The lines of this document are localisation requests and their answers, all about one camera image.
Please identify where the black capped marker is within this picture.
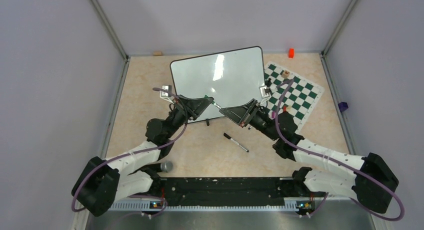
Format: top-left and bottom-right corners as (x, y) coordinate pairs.
(223, 132), (249, 153)

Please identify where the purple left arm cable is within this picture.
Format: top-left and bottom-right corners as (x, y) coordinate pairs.
(71, 86), (188, 213)

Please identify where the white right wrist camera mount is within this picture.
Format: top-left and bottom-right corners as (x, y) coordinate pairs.
(259, 85), (271, 99)

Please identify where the wooden chess cube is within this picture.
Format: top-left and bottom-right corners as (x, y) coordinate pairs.
(281, 70), (290, 79)

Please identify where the small wooden block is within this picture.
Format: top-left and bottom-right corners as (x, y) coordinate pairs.
(152, 51), (163, 56)

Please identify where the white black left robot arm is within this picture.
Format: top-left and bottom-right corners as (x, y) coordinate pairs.
(71, 95), (214, 216)

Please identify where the grey black microphone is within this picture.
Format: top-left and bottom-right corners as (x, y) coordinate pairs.
(136, 161), (174, 173)

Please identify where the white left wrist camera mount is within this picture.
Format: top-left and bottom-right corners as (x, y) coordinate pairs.
(159, 85), (172, 101)

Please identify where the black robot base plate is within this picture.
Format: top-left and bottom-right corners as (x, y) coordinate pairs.
(147, 177), (311, 207)

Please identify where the green white chess mat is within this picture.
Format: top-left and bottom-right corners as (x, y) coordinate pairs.
(264, 62), (325, 132)

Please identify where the orange toy block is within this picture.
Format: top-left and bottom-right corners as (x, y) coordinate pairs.
(288, 48), (295, 59)

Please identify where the aluminium frame rail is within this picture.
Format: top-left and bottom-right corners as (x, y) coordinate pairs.
(109, 198), (316, 217)

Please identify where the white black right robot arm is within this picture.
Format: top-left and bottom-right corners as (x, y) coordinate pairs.
(219, 99), (404, 214)

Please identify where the white whiteboard black frame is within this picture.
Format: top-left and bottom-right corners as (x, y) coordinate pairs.
(169, 46), (265, 108)

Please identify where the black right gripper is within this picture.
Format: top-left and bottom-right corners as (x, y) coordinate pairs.
(220, 98), (280, 141)

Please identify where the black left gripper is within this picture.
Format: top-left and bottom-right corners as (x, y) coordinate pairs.
(165, 94), (213, 138)

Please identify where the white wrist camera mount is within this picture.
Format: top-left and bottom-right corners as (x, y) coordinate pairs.
(159, 85), (172, 101)
(259, 85), (271, 99)

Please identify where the purple toy block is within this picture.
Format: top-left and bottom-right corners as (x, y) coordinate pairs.
(338, 102), (349, 113)

